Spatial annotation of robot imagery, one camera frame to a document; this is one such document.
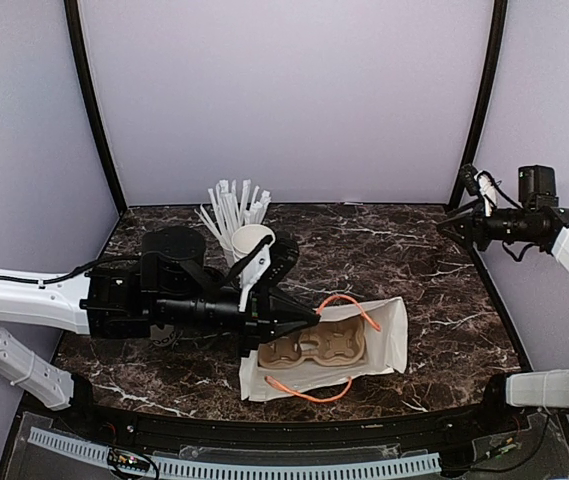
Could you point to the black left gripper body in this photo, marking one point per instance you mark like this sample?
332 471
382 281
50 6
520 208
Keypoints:
258 319

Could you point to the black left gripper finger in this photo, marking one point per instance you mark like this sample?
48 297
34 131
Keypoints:
286 309
288 331

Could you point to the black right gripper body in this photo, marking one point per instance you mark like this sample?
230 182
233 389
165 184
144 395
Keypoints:
520 228

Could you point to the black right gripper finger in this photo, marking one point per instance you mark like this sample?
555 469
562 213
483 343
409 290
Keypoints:
457 216
468 239

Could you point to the brown cardboard cup carrier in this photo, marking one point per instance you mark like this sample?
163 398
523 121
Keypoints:
330 344

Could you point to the printed paper takeout bag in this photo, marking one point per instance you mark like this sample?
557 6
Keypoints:
386 332

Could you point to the stack of white paper cups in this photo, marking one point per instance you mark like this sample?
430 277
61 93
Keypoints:
247 237

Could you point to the single white paper cup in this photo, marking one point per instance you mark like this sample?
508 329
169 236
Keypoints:
163 336

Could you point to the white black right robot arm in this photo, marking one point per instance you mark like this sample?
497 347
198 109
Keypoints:
546 389

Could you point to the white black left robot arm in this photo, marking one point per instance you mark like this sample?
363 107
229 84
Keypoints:
126 297

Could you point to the white cup holding straws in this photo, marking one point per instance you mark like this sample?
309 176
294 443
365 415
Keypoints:
229 253

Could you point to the bundle of wrapped white straws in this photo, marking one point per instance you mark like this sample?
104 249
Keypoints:
233 205

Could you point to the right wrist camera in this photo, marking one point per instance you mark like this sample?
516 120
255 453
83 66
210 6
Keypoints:
537 187

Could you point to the black right corner post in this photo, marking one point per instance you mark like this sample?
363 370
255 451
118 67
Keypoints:
485 89

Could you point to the black corner post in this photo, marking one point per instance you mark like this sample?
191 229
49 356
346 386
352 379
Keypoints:
82 66
485 89

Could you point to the grey slotted cable duct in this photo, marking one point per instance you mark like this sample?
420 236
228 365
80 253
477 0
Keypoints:
211 463

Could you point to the black front table rail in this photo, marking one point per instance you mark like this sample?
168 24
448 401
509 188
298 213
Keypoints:
448 430

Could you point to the black left corner post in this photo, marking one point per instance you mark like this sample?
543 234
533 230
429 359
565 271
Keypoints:
82 66

